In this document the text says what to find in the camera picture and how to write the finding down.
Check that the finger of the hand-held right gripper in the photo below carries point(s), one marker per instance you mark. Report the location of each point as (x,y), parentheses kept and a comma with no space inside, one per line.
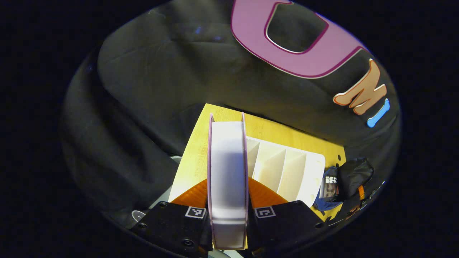
(361,192)

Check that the white plastic bookshelf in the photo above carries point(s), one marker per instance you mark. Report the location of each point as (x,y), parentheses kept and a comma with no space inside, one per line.
(287,172)

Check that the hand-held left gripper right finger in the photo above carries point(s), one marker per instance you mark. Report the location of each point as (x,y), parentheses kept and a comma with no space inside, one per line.
(283,225)

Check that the blue schoolbag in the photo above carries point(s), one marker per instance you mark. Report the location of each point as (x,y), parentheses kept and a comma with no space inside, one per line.
(355,175)

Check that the black cover book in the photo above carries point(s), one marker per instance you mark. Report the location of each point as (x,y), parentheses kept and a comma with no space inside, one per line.
(329,188)

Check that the black backdrop cloth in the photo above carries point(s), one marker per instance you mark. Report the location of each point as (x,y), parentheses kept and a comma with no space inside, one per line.
(143,89)

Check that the pink cover book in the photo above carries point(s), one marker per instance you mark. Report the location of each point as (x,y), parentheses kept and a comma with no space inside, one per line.
(227,179)

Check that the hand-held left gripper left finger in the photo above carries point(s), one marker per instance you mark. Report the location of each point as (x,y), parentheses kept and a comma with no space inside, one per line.
(172,225)

